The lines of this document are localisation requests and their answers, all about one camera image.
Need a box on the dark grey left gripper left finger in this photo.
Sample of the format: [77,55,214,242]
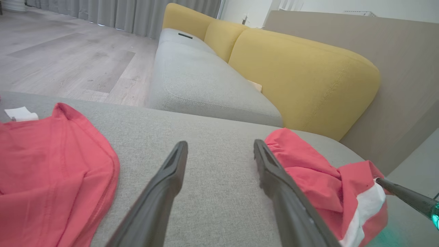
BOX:
[105,141,189,247]

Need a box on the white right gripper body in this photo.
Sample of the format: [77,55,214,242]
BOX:
[430,201,439,231]

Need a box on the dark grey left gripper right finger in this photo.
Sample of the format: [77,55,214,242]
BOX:
[253,139,342,247]

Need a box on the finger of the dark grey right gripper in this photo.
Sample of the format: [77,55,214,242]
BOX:
[376,177,435,217]

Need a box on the red garment with white trim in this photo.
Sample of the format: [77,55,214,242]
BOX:
[264,128,390,247]

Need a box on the grey fabric sofa chaise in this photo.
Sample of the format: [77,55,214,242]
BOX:
[0,91,439,247]

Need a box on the grey sofa seat cushion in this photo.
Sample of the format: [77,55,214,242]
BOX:
[158,28,217,55]
[147,40,284,128]

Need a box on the small tan flat object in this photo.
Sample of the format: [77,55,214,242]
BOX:
[246,80,263,93]

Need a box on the yellow sofa back cushion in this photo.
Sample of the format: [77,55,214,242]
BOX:
[228,27,381,142]
[162,3,217,41]
[204,19,250,64]

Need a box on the white flat device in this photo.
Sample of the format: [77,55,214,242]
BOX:
[343,10,377,17]

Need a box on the grey pleated curtain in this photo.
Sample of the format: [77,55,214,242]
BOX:
[26,0,223,40]

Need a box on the white ribbed radiator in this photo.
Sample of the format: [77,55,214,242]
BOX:
[278,0,305,11]

